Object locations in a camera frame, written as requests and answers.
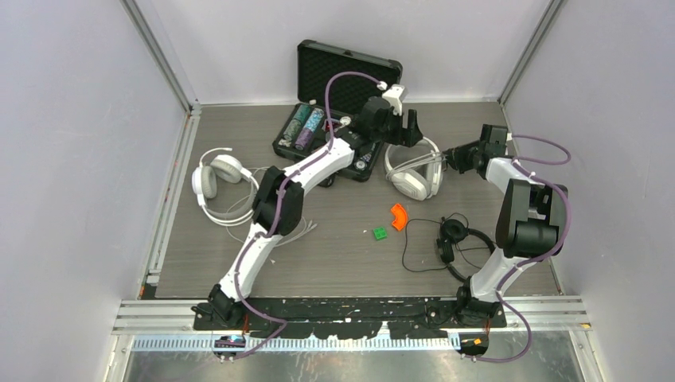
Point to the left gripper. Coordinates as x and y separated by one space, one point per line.
408 137

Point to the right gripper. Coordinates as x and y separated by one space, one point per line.
455 156

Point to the white gaming headset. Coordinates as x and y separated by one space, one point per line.
418 178

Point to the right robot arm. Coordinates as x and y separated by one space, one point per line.
532 225

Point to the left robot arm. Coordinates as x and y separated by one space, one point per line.
278 205

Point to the orange toy brick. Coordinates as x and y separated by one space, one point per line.
400 217

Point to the green toy brick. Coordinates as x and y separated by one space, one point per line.
380 233

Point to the black poker chip case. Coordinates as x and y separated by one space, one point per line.
333 86

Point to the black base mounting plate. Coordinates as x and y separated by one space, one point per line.
343 318

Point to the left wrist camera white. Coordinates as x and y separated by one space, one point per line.
395 96

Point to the black headphones with cable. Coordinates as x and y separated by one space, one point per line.
452 231

